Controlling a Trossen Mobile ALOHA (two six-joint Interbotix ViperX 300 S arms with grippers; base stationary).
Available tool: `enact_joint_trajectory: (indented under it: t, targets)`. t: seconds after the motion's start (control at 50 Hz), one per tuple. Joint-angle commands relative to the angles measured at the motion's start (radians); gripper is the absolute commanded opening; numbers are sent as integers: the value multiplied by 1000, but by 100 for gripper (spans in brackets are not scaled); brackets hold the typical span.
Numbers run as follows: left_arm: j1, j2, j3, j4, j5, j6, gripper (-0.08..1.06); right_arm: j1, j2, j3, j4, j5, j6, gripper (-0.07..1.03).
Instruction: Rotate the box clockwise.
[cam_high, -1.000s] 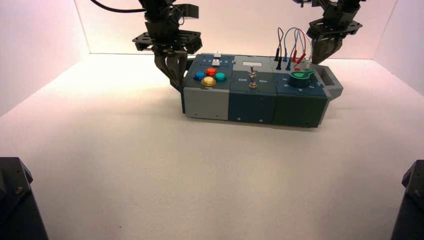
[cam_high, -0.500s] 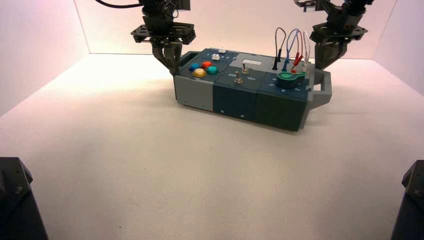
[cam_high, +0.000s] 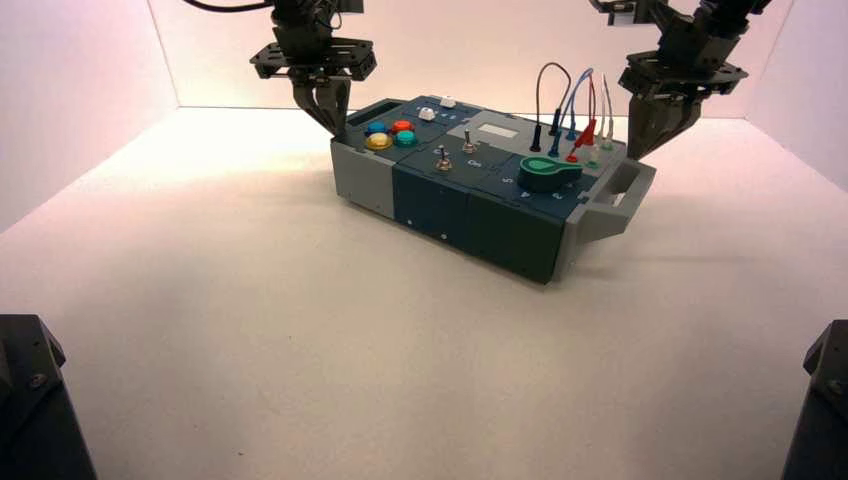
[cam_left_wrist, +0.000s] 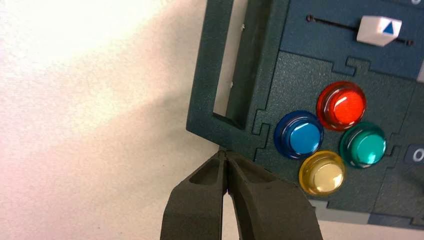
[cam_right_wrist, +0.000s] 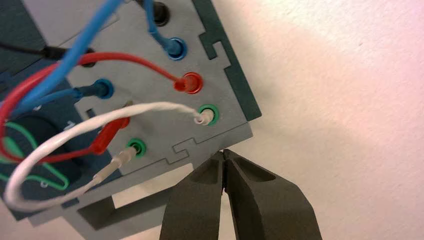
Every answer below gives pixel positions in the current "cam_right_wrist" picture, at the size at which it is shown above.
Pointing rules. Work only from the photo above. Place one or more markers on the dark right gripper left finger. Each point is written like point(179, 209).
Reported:
point(195, 205)

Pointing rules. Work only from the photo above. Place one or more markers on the green rotary knob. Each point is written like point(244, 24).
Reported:
point(39, 132)

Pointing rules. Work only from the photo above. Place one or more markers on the dark teal grey control box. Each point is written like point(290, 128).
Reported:
point(165, 132)

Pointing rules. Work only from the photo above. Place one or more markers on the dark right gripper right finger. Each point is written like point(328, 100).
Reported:
point(265, 205)

